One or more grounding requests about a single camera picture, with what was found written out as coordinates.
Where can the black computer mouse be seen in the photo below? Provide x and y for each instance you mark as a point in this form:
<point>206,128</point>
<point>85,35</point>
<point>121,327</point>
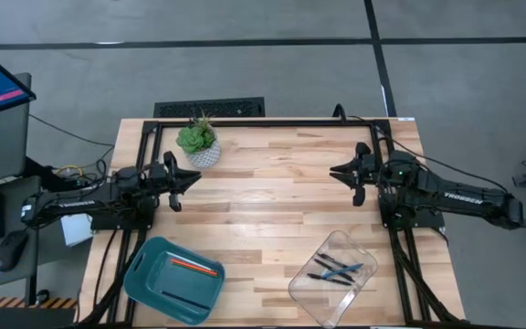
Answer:
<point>11,250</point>

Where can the yellow black hazard strip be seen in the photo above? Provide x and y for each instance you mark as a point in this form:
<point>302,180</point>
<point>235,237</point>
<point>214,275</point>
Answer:
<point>16,301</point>

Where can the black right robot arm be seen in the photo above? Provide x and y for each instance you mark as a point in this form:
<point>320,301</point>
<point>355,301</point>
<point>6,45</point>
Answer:
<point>464,196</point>

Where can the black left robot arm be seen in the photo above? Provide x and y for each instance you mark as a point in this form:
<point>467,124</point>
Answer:
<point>85,203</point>

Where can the black aluminium table frame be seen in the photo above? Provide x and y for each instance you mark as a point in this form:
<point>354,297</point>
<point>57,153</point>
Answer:
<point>267,122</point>

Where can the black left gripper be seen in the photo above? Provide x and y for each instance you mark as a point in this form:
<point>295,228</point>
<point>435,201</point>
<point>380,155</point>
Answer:
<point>171,159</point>

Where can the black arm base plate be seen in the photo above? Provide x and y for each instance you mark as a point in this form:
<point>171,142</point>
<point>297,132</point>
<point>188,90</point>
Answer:
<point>121,223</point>
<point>409,219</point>

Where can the potted green succulent plant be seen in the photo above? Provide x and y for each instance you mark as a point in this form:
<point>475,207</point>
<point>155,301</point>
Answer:
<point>199,146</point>

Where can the white pencil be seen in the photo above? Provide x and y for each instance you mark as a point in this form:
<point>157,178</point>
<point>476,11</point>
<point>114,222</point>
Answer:
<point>190,260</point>

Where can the teal plastic bin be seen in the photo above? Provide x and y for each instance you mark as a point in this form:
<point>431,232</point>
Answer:
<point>171,288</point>

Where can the blue pen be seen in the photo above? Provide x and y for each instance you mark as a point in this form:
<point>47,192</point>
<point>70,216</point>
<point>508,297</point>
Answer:
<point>350,268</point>

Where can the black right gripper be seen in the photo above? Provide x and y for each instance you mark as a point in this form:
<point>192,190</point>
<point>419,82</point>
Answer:
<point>362,148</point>

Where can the black caster wheel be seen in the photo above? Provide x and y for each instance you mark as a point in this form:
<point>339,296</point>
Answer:
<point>42,297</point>

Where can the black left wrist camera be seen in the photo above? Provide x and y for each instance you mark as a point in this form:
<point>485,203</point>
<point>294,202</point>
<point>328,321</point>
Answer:
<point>157,176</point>

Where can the white booklet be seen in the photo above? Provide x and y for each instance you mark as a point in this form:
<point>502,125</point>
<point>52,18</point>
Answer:
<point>76,230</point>

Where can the clear plastic bin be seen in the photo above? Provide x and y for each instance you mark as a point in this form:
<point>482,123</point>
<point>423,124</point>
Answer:
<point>336,297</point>

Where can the black pencil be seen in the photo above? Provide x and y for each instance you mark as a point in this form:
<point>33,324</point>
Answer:
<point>185,300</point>

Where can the black floor vent grille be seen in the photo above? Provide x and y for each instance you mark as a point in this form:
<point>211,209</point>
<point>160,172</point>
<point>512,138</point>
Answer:
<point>208,107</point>

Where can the orange pencil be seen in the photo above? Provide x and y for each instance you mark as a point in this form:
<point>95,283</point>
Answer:
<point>194,268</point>

